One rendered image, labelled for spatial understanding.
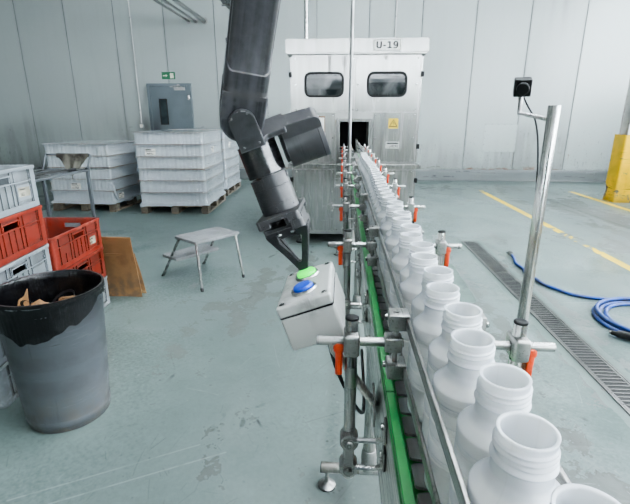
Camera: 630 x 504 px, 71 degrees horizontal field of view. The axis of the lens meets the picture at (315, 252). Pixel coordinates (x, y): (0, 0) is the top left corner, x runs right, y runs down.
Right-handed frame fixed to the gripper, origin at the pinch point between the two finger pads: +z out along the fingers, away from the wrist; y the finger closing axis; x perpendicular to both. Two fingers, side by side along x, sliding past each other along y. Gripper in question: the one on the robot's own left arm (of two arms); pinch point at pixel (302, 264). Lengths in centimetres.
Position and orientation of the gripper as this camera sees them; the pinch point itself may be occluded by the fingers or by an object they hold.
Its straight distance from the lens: 68.6
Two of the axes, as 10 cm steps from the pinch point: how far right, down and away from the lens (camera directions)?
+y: 0.6, -2.9, 9.5
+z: 3.4, 9.1, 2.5
